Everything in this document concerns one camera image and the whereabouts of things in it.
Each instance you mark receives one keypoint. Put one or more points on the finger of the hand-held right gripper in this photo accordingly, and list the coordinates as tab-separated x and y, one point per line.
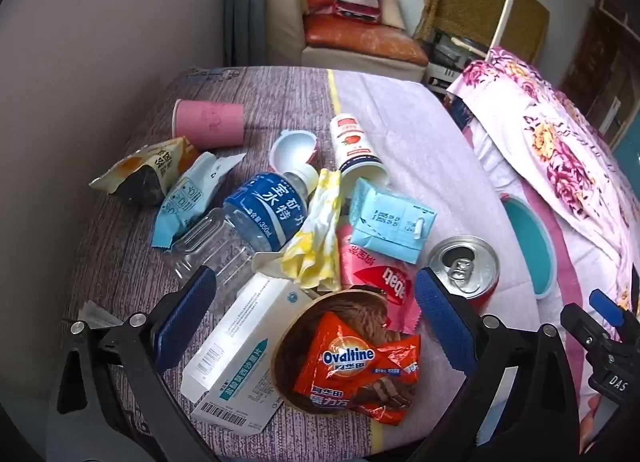
602	301
585	327

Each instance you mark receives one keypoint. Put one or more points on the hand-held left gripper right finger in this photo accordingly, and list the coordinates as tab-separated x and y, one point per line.
440	312

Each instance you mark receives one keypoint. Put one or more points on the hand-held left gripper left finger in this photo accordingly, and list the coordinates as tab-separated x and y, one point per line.
185	312

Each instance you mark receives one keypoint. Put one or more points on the red soda can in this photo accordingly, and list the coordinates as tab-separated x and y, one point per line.
462	262

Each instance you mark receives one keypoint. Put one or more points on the white medicine box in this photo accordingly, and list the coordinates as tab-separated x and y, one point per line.
235	342

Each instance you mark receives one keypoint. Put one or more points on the pink snack wrapper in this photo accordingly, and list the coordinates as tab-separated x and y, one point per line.
372	269

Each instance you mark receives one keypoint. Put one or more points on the brown paper bowl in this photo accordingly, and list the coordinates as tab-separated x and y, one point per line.
360	309

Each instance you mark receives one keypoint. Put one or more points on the teal plastic bin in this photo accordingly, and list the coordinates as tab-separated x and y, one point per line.
530	247

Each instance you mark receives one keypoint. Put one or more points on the orange snack wrapper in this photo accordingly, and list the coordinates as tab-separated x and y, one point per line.
350	362

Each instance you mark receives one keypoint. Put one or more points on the light blue drink carton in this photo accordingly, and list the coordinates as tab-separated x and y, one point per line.
385	217

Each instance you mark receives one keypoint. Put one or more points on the light blue snack wrapper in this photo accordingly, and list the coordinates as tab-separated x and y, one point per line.
185	202

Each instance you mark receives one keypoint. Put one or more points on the clear blue-label water bottle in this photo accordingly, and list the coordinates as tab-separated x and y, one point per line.
265	207

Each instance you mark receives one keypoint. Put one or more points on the yellow brown snack wrapper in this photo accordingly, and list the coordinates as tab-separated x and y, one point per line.
135	177

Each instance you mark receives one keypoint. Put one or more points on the yellow white wrapper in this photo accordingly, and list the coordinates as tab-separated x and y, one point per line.
315	232

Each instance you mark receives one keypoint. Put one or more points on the white red-print paper cup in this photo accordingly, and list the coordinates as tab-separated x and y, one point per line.
352	144

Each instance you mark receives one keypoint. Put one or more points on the pink paper cup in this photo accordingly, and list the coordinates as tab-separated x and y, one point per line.
210	122

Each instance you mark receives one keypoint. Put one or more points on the small plastic jelly cup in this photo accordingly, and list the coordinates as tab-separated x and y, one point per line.
292	149

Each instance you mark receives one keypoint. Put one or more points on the white paper leaflet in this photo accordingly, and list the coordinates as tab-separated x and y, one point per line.
100	314

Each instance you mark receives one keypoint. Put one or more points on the pink floral blanket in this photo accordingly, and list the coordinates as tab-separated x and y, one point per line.
550	142

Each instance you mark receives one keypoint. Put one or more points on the purple grey bed sheet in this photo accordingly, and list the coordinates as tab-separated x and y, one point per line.
400	142

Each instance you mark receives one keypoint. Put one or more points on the brown wooden cabinet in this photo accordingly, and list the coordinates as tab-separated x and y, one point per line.
600	52

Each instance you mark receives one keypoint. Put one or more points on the dark stacked equipment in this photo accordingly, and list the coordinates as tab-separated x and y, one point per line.
452	57

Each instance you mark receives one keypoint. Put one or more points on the orange seat cushion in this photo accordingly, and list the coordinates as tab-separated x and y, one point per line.
360	39

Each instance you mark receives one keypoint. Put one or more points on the white pole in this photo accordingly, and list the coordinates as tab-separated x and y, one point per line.
505	12

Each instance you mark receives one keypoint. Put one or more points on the white cushion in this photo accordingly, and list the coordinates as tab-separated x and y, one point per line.
394	9

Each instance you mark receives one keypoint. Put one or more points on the cream sofa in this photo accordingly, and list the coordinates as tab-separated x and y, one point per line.
285	17

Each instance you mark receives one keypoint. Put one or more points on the grey curtain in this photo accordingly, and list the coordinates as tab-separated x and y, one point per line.
245	2

